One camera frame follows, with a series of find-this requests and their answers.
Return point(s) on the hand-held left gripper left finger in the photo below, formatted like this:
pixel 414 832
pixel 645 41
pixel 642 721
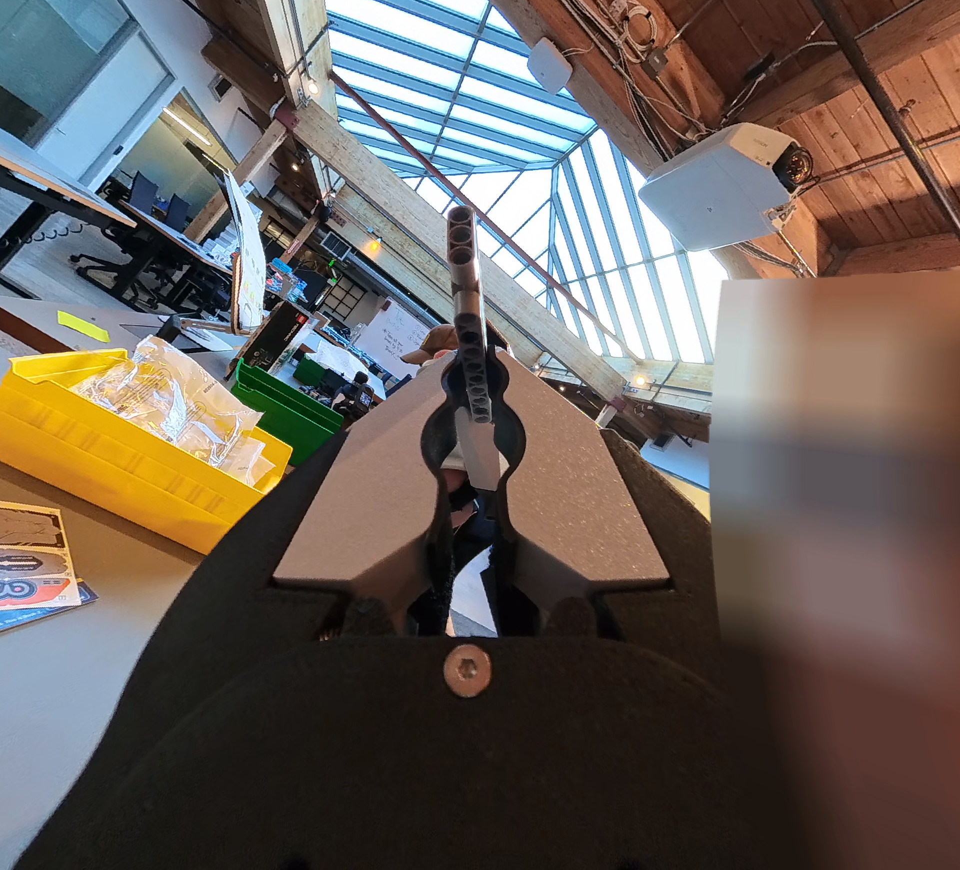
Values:
pixel 360 495

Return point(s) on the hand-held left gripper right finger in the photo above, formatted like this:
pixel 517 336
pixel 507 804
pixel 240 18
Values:
pixel 577 502

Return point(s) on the grey perforated building beam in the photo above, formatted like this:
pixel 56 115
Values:
pixel 472 360

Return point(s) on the wooden top office desk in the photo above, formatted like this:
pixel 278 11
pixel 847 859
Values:
pixel 52 183
pixel 180 239

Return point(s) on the grey desk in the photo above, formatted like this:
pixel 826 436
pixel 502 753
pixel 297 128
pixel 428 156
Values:
pixel 75 697

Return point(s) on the green plastic bin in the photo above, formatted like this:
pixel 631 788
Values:
pixel 285 406
pixel 307 369

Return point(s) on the small clear plastic parts bag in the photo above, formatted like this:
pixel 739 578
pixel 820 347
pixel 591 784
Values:
pixel 247 463

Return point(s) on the whiteboard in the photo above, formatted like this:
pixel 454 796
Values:
pixel 394 337

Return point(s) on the black product box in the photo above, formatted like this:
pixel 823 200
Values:
pixel 276 333

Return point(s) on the large clear plastic parts bag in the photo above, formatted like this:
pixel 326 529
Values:
pixel 165 397

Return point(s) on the yellow plastic bin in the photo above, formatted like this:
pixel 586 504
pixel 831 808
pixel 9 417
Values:
pixel 112 468

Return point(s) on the small instruction sheet on stand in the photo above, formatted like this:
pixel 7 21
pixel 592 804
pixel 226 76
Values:
pixel 247 247

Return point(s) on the blue instruction booklet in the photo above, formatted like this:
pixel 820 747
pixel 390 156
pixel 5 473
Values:
pixel 84 596

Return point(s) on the red ceiling pipe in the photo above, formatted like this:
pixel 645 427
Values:
pixel 450 187

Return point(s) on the yellow sticky note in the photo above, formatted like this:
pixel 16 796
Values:
pixel 82 326

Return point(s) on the white ceiling projector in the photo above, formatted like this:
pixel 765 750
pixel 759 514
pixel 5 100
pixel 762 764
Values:
pixel 712 187

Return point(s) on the black office chair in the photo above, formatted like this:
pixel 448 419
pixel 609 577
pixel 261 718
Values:
pixel 112 254

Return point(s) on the black ceiling pipe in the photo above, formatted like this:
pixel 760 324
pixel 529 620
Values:
pixel 862 67

